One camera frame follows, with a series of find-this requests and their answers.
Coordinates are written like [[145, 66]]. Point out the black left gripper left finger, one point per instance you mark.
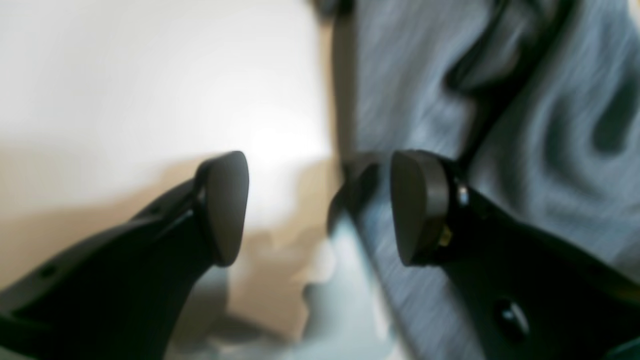
[[117, 295]]

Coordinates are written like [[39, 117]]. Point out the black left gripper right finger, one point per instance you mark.
[[530, 295]]

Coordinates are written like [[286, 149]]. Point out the grey t-shirt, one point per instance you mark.
[[536, 102]]

